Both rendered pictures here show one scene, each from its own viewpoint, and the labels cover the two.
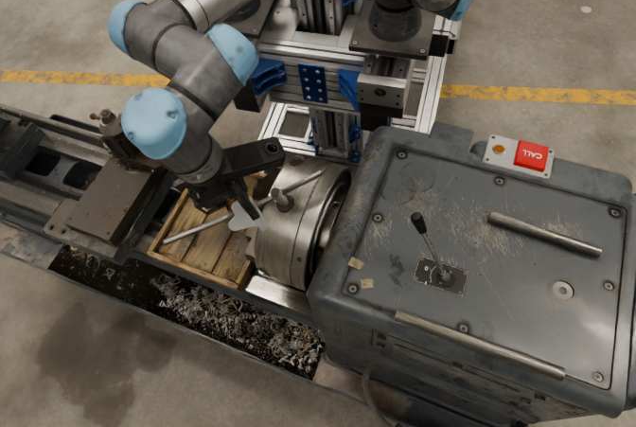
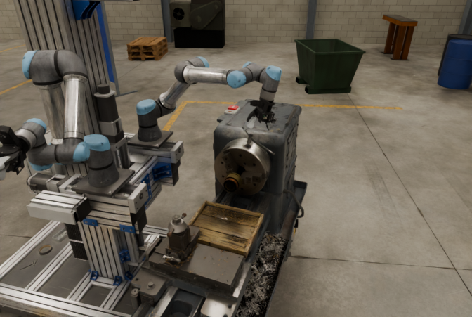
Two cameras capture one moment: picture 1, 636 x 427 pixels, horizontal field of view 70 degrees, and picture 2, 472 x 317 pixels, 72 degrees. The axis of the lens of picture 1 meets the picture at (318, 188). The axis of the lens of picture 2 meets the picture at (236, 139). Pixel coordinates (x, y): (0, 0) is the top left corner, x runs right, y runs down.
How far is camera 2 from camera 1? 1.83 m
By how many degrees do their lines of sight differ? 72
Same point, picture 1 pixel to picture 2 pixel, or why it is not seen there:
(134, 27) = (243, 71)
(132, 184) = (204, 251)
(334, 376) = (284, 233)
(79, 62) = not seen: outside the picture
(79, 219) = (227, 275)
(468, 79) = not seen: hidden behind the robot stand
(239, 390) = not seen: outside the picture
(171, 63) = (255, 69)
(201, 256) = (246, 232)
